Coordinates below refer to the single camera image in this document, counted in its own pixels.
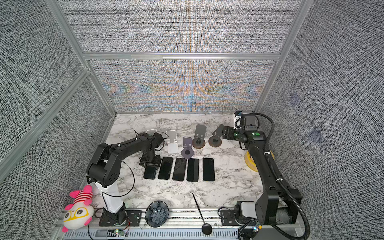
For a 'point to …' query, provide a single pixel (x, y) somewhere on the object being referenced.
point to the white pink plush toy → (81, 211)
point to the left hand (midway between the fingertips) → (155, 166)
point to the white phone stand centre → (172, 143)
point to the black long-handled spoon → (206, 228)
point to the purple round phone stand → (187, 151)
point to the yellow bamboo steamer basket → (250, 162)
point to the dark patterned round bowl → (156, 213)
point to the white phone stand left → (151, 129)
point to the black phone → (208, 169)
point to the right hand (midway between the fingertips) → (230, 127)
